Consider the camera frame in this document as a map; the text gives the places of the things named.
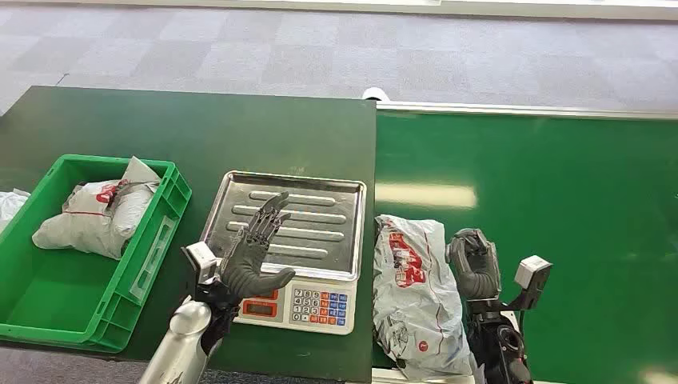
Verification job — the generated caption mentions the white electronic scale body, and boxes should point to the white electronic scale body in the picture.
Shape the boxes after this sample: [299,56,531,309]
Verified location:
[233,274,358,337]

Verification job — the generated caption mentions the green plastic crate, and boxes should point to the green plastic crate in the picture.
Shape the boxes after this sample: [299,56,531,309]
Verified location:
[0,154,193,354]

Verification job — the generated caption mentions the grey courier package red logo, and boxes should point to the grey courier package red logo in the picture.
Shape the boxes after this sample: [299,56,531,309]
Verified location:
[372,214,475,382]

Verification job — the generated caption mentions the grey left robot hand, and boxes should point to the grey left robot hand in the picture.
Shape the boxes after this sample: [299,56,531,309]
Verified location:
[216,191,297,301]

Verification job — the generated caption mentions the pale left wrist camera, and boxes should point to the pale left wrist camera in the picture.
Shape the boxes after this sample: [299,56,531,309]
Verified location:
[182,241,219,287]

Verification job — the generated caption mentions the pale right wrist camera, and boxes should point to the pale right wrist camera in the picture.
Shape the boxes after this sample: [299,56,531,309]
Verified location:
[511,255,553,311]

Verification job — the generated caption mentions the grey courier bag red print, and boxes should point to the grey courier bag red print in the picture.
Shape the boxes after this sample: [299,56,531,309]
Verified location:
[31,156,162,261]

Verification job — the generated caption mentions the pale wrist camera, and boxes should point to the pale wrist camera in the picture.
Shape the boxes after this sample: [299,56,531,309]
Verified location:
[511,255,553,311]
[182,241,219,287]

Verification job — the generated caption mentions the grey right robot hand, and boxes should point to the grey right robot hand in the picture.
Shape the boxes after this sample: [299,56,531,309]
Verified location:
[445,228,501,302]

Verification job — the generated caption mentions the white plastic bag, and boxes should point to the white plastic bag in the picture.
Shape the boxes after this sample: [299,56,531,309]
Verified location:
[0,189,31,233]

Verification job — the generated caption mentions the steel scale tray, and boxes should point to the steel scale tray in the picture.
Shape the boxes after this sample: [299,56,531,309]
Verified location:
[200,170,368,282]

